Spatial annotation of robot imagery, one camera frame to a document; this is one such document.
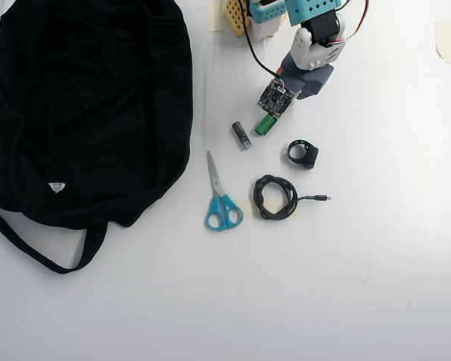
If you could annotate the white gripper with motor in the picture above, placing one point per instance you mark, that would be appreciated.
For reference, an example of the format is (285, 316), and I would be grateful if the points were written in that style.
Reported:
(313, 85)

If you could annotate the bare camera circuit board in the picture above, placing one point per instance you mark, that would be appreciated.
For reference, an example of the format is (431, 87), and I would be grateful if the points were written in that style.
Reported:
(276, 97)

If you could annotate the pale yellow tape patch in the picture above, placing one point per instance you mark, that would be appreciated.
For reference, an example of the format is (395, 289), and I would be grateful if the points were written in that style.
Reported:
(274, 206)

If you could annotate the black fabric bag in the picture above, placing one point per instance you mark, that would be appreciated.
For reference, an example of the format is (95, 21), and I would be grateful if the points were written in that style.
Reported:
(90, 113)

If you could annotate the beige masking tape strip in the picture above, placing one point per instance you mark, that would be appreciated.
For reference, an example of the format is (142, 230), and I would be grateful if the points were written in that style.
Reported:
(445, 41)
(215, 17)

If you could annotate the black cylindrical battery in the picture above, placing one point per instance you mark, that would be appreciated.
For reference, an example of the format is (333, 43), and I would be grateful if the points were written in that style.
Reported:
(242, 135)

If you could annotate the yellow perforated robot base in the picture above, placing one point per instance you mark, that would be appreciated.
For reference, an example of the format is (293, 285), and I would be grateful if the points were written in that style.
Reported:
(235, 19)

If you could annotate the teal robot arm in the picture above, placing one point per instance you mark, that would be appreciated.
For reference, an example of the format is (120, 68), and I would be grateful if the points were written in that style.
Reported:
(308, 9)

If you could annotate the green capped black marker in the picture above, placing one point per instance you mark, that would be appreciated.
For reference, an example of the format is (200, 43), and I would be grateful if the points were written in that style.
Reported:
(265, 125)

